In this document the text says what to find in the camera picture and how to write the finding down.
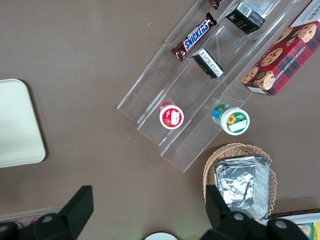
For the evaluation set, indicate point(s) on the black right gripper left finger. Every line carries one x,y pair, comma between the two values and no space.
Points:
75,212

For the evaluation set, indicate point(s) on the red tartan cookie box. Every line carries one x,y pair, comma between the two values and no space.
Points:
287,57

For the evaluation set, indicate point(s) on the Snickers bar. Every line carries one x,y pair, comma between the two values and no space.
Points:
216,3
196,36

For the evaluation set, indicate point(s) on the clear acrylic bottle rack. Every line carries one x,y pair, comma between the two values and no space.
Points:
30,217

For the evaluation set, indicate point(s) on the yellow snack packet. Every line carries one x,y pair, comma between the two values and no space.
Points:
316,231

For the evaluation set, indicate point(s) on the clear acrylic stepped shelf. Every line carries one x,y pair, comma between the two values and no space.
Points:
195,95

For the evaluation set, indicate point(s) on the white rectangular snack bin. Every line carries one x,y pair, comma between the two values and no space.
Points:
295,217

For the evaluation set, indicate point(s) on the green lid snack cup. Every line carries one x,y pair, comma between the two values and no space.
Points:
233,121

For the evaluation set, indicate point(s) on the cream plastic tray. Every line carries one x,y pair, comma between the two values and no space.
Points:
17,120

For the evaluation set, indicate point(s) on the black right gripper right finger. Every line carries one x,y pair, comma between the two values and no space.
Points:
220,217

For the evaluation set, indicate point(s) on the small black box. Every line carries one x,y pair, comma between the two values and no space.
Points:
246,17
208,63

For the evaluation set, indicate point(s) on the light wicker basket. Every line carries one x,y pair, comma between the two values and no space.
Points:
211,162

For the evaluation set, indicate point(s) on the stack of foil trays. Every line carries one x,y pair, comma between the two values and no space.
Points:
240,185

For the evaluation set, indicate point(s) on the red lid snack cup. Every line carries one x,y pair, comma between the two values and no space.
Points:
172,117

